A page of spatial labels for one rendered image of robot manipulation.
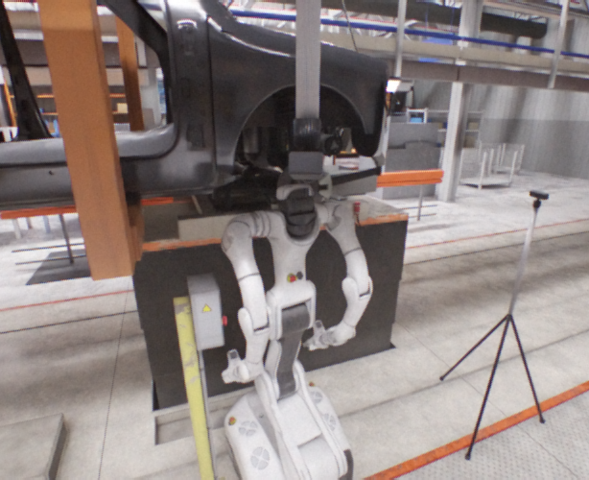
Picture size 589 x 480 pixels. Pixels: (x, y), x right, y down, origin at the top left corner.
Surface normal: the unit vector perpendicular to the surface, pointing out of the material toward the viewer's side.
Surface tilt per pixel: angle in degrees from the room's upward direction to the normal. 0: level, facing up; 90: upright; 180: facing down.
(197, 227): 90
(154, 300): 90
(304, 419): 23
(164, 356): 90
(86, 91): 90
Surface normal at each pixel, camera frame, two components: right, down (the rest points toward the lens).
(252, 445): 0.33, -0.56
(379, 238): 0.35, 0.32
